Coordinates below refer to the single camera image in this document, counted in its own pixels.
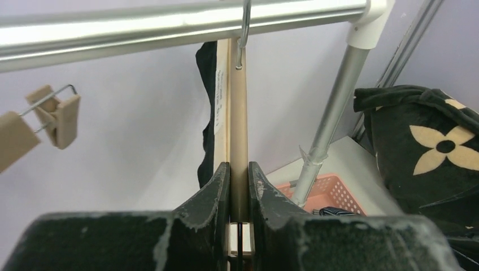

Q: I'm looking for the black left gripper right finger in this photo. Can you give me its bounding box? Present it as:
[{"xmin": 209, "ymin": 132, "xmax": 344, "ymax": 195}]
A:
[{"xmin": 249, "ymin": 161, "xmax": 460, "ymax": 270}]

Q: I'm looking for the black floral blanket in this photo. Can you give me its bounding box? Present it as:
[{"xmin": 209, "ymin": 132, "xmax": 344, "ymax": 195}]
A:
[{"xmin": 353, "ymin": 85, "xmax": 478, "ymax": 270}]

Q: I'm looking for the black underwear beige waistband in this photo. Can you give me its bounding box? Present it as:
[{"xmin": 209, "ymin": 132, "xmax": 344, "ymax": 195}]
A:
[{"xmin": 195, "ymin": 41, "xmax": 219, "ymax": 189}]

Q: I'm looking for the white clothes rack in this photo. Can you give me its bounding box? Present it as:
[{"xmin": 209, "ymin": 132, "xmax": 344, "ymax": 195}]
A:
[{"xmin": 0, "ymin": 0, "xmax": 395, "ymax": 208}]

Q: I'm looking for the beige clip hanger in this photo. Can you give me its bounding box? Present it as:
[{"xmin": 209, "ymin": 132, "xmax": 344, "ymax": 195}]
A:
[
  {"xmin": 213, "ymin": 0, "xmax": 252, "ymax": 271},
  {"xmin": 1, "ymin": 84, "xmax": 81, "ymax": 172}
]

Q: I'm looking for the navy striped underwear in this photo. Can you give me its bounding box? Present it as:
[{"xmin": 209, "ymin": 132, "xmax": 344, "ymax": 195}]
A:
[{"xmin": 312, "ymin": 207, "xmax": 356, "ymax": 216}]

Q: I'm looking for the pink plastic basket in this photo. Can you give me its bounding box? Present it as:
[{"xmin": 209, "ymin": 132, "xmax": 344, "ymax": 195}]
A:
[{"xmin": 276, "ymin": 172, "xmax": 368, "ymax": 217}]

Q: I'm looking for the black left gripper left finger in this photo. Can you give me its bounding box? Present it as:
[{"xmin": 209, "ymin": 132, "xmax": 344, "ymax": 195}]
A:
[{"xmin": 3, "ymin": 162, "xmax": 230, "ymax": 270}]

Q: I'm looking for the aluminium frame profile right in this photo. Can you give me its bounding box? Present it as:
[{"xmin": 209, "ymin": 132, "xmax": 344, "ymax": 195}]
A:
[{"xmin": 351, "ymin": 0, "xmax": 446, "ymax": 141}]

